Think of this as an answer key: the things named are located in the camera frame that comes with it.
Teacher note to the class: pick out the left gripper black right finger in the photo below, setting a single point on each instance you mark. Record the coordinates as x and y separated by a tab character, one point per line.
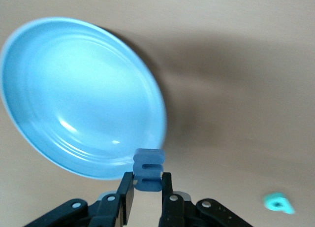
167	207

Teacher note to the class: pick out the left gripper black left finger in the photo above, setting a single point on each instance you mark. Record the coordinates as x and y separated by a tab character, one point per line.
126	200

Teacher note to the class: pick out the blue foam letter m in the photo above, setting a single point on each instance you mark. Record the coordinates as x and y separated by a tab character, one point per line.
147	158

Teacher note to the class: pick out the teal foam letter b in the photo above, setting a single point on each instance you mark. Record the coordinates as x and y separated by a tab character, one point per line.
268	200

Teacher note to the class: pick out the blue plate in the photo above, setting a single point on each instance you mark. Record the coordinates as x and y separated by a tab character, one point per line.
73	89

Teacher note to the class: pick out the brown table cover sheet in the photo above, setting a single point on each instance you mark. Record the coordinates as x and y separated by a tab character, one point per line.
246	64

